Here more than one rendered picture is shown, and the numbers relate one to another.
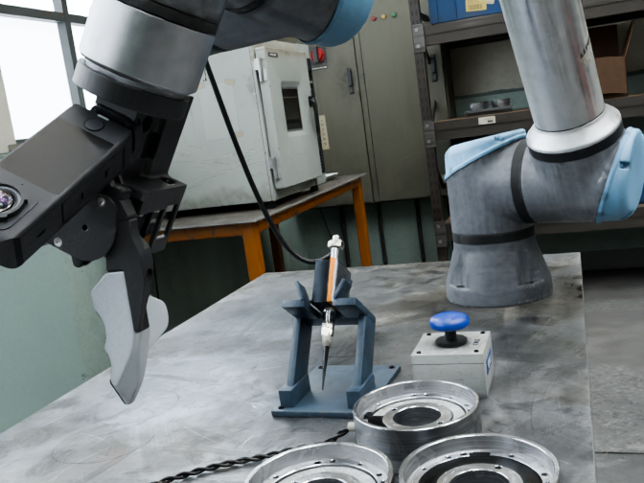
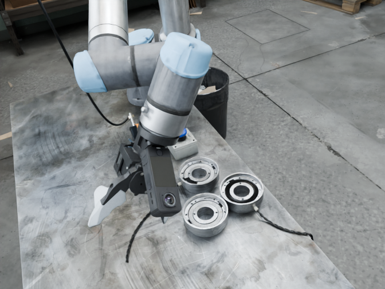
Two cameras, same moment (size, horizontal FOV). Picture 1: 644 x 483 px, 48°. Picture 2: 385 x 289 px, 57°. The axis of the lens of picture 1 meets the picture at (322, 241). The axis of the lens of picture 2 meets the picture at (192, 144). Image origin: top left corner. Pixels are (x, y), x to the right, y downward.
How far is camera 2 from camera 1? 54 cm
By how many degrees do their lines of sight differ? 47
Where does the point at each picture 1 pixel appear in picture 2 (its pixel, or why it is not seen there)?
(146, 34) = (183, 122)
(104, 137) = (165, 156)
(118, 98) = (172, 143)
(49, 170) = (167, 179)
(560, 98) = (180, 28)
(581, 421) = (231, 152)
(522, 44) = (168, 10)
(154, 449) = (109, 221)
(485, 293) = not seen: hidden behind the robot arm
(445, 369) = (185, 149)
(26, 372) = not seen: outside the picture
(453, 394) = (200, 160)
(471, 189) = not seen: hidden behind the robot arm
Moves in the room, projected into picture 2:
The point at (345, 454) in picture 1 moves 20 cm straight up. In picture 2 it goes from (197, 197) to (189, 132)
